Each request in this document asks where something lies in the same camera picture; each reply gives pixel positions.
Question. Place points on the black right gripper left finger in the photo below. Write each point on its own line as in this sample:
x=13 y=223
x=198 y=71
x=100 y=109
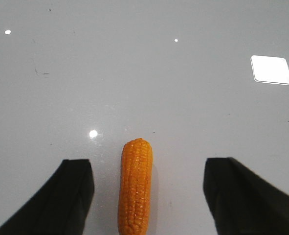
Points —
x=59 y=207

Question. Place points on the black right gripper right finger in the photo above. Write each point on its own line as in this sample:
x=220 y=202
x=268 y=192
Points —
x=241 y=202

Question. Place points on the orange corn cob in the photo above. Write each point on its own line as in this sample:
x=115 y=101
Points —
x=135 y=188

